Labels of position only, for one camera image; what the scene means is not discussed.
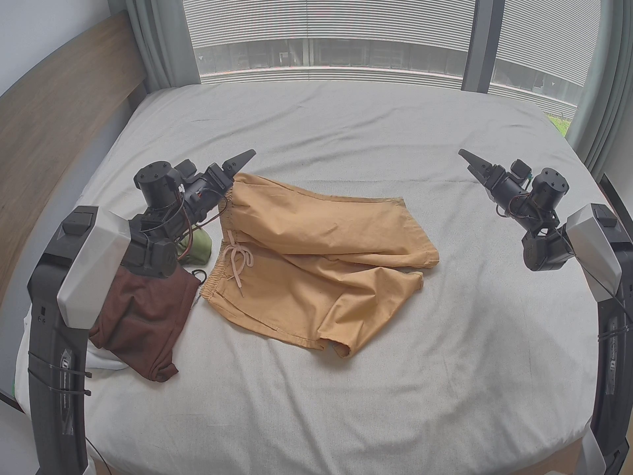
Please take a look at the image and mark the grey-green curtain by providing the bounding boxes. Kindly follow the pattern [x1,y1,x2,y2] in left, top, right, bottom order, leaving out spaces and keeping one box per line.
[103,0,201,93]
[564,0,633,179]

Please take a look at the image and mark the tan shorts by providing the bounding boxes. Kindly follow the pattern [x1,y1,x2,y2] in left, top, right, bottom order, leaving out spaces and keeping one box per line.
[198,171,441,360]

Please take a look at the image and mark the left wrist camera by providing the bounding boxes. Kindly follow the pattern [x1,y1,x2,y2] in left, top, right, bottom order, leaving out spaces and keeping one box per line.
[173,159,198,184]

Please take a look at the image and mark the bed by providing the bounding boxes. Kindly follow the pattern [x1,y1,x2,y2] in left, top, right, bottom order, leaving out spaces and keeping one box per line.
[0,10,633,475]

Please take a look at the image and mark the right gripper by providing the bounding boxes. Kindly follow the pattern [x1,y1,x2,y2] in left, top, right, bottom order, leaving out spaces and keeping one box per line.
[476,164,531,211]

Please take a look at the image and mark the brown garment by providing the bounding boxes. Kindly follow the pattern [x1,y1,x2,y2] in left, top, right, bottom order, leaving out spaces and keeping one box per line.
[89,268,206,384]

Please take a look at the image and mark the white garment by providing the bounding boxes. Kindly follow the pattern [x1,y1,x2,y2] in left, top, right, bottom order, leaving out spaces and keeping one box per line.
[15,315,132,402]

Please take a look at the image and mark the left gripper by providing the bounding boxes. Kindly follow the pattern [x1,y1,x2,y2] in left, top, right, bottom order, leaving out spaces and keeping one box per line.
[190,163,236,211]

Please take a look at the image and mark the green garment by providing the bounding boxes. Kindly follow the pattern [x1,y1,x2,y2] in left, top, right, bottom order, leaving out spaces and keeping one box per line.
[175,228,214,266]

